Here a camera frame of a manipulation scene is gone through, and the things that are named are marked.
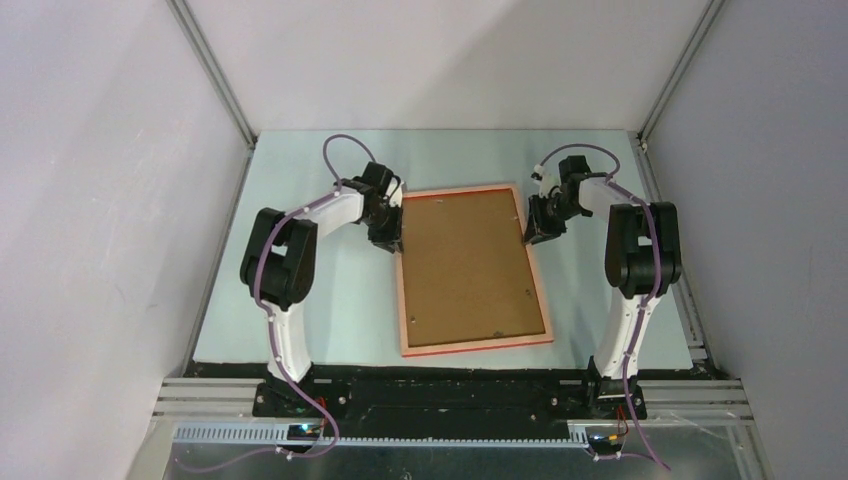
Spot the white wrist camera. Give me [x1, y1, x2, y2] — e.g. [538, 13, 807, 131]
[385, 179, 405, 208]
[531, 164, 561, 198]

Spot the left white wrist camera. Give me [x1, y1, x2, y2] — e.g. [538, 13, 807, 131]
[385, 179, 405, 208]

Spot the grey slotted cable duct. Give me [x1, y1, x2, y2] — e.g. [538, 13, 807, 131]
[173, 422, 589, 449]

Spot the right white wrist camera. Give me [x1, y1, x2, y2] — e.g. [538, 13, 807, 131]
[531, 164, 561, 198]

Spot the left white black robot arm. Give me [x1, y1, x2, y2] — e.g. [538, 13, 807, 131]
[239, 162, 404, 417]

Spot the red wooden picture frame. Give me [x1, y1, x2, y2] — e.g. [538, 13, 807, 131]
[394, 182, 556, 359]

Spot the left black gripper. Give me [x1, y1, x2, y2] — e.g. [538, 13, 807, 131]
[362, 202, 404, 255]

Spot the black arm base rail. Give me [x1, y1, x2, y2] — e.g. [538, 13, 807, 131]
[185, 362, 651, 440]

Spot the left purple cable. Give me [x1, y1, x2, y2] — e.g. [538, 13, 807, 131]
[252, 133, 382, 460]

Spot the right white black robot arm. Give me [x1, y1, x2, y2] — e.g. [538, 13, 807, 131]
[523, 155, 682, 418]

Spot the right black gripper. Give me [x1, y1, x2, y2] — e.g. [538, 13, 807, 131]
[523, 193, 587, 245]

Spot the brown backing board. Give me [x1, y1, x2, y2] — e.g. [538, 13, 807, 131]
[401, 189, 548, 348]

